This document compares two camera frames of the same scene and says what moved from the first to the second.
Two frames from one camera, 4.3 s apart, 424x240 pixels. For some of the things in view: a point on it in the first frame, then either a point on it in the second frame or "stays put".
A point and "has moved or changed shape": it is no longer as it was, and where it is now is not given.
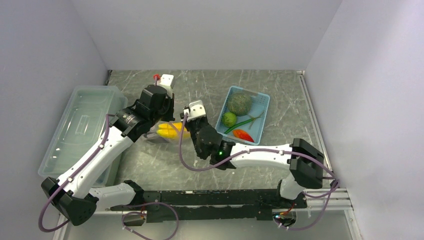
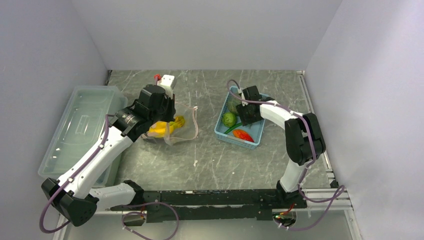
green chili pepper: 242,123 stays put
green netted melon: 239,103 stays put
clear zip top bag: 167,132 has moved or changed shape
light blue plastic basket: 259,113 stays put
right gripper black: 188,123 to 244,119
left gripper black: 170,100 stays put
